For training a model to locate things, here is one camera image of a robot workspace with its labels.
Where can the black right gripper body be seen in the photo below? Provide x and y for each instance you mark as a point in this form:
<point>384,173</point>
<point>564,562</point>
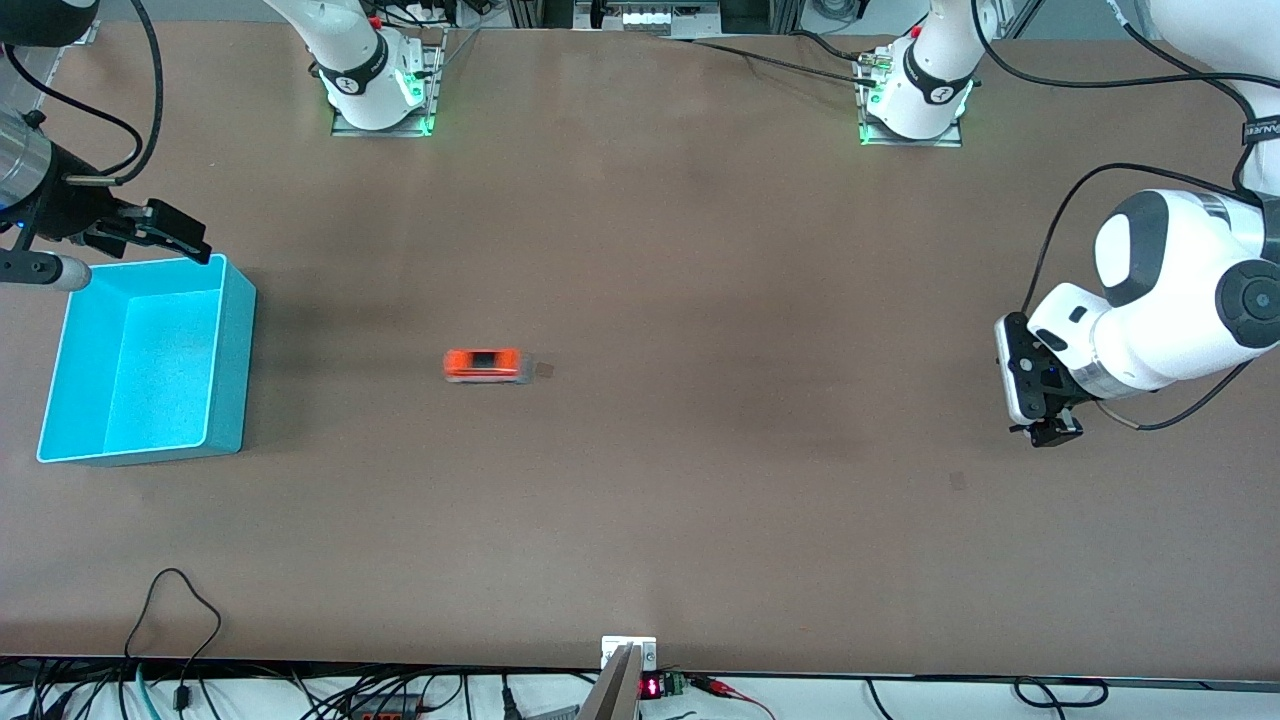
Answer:
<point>68,213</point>

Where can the orange toy bus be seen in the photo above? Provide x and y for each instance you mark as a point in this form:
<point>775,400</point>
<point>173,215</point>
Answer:
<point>480,365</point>

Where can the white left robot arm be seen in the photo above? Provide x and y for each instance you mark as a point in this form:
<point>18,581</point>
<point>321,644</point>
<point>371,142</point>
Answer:
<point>1180,290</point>

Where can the blue plastic box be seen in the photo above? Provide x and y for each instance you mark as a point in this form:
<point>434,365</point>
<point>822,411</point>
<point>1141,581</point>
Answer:
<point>130,370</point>

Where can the red clip lead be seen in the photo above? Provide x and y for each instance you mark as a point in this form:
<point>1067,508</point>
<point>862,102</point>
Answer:
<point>725,688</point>

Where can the circuit board red display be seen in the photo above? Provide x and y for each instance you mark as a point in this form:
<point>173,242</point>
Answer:
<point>662,686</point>

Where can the black power strip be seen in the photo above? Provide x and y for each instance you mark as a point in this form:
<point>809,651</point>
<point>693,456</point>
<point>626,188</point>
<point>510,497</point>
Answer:
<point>385,708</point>

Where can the silver rack device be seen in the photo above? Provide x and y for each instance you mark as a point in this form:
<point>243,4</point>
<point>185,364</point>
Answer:
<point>650,17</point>

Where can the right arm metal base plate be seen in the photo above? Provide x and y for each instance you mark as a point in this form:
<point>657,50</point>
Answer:
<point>345,129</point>

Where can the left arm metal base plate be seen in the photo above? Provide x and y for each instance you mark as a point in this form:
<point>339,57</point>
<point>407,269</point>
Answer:
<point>880,141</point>

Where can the white mounting bracket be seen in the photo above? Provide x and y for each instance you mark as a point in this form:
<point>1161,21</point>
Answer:
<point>645,648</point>

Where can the grey camera post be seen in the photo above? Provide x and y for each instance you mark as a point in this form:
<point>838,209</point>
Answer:
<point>612,695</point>

